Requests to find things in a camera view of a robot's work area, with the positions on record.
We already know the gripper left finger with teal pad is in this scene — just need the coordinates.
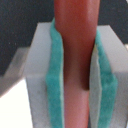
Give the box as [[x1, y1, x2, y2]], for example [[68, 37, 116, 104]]
[[25, 21, 65, 128]]

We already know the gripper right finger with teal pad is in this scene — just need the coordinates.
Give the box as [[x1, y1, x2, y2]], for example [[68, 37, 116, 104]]
[[89, 25, 128, 128]]

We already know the red-brown toy sausage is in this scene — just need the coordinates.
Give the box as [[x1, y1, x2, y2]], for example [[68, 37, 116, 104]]
[[54, 0, 100, 128]]

